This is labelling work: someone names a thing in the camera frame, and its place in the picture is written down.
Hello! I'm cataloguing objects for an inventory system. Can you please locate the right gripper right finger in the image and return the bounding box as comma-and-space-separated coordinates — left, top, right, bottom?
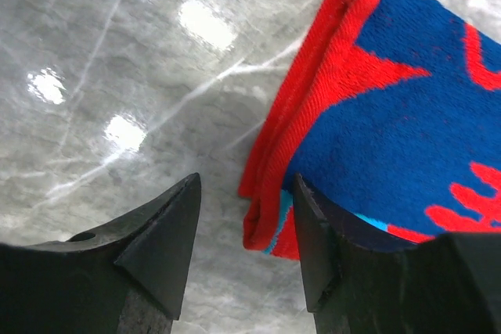
294, 176, 500, 333

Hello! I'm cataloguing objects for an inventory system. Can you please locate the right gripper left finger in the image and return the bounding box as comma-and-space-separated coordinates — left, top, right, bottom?
1, 174, 201, 333

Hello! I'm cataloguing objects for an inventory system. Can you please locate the red and blue cloth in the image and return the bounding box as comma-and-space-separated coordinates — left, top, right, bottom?
239, 0, 500, 260

